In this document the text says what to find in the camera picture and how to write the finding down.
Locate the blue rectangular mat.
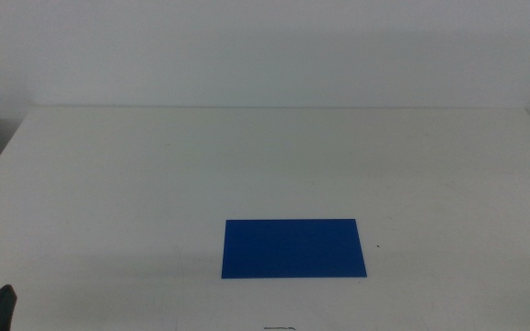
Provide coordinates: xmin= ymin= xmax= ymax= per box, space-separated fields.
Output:
xmin=221 ymin=218 xmax=368 ymax=280

